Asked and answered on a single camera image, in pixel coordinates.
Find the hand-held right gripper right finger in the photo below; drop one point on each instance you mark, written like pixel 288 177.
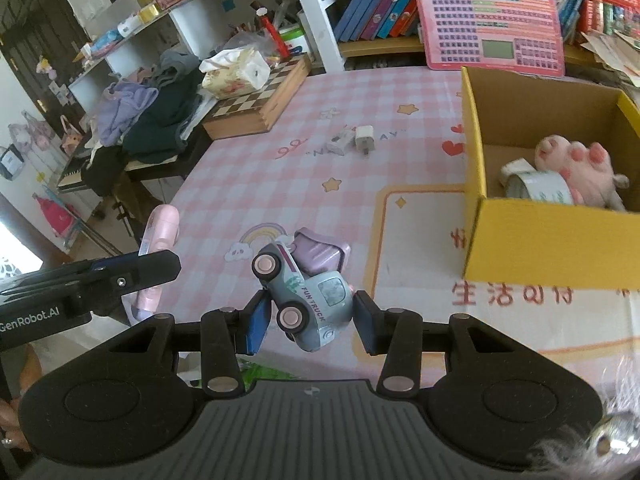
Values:
pixel 367 325

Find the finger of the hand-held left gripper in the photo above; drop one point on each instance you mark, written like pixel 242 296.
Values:
pixel 125 272

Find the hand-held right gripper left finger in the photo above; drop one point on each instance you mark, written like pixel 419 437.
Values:
pixel 257 325

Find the pale blue toy truck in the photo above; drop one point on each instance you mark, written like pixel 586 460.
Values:
pixel 310 305

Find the pink plastic bottle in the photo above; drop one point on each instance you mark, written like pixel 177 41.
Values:
pixel 162 225

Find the yellow cardboard box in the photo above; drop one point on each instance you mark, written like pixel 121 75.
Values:
pixel 525 240

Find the pink plush toy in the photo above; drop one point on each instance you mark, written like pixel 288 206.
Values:
pixel 585 170

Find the person's left hand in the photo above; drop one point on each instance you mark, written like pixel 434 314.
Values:
pixel 10 417

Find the green printed paper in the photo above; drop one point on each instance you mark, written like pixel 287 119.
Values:
pixel 265 371

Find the purple toy piece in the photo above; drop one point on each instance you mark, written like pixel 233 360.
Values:
pixel 320 255

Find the black cloth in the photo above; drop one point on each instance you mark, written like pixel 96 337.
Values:
pixel 102 170

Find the dark green cloth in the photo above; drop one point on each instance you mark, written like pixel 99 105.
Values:
pixel 160 120

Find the purple cloth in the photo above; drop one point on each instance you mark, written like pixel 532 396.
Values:
pixel 122 110

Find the white charger plug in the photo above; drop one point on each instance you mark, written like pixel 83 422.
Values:
pixel 342 142
pixel 365 141

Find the wooden chess box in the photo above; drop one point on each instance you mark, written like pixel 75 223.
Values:
pixel 255 100

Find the grey cloth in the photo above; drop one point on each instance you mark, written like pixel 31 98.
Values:
pixel 179 62

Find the floral tissue pack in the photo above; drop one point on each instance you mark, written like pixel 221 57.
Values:
pixel 235 75

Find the black door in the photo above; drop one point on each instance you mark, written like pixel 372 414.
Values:
pixel 30 20

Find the green and white box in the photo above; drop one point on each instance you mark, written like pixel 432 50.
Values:
pixel 295 42

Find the white shelf unit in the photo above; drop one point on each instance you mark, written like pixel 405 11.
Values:
pixel 320 20

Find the row of colourful books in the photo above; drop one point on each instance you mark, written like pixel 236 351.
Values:
pixel 380 2

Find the pink learning tablet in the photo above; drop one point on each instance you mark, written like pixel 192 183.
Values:
pixel 492 22

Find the pile of books and papers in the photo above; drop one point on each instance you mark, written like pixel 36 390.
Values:
pixel 617 55

